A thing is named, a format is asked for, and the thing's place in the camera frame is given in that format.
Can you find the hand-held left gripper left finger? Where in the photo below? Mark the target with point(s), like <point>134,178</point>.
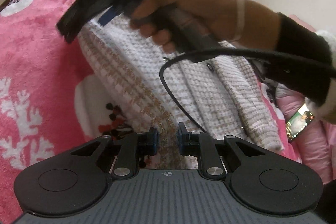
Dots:
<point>155,142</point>

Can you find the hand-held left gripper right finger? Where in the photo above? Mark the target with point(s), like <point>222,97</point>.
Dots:
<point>181,142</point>

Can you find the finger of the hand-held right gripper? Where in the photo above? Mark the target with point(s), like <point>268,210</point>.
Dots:
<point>84,11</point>
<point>107,16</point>

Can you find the pink checkered knit cardigan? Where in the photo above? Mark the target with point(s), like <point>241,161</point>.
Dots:
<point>199,87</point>

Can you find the person's right forearm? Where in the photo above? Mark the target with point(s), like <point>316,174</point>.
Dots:
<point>296,40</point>

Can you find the person's right hand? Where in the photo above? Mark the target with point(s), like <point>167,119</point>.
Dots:
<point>204,6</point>

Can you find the pink floral blanket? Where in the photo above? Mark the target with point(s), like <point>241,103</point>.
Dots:
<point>39,43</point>

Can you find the smartphone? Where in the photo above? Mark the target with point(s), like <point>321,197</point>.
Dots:
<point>299,121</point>

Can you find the pink padded jacket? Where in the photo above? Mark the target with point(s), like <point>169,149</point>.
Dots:
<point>312,150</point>

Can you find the person's dark clothing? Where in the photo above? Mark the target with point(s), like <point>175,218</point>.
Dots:
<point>329,203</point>

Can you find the pink headboard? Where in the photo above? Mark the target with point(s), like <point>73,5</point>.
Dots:
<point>304,23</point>

